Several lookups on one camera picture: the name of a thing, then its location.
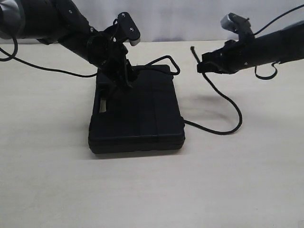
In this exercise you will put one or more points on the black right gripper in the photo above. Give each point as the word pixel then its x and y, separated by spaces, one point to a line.
pixel 228 59

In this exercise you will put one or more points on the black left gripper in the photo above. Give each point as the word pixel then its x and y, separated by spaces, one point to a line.
pixel 109 56

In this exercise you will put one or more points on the black plastic carrying case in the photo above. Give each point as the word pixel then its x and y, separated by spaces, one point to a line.
pixel 146 118

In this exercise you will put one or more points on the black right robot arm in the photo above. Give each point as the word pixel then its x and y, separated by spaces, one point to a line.
pixel 282 46

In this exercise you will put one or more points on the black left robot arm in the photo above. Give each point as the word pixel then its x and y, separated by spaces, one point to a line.
pixel 60 21

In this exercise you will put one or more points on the white backdrop curtain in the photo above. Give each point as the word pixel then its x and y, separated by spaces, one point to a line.
pixel 183 20

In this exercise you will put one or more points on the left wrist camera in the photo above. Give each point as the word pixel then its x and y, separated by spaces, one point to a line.
pixel 127 29

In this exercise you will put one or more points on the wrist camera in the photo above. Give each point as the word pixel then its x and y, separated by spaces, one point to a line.
pixel 127 29
pixel 238 25

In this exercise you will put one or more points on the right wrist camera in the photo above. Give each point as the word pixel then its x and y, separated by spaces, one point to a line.
pixel 238 25

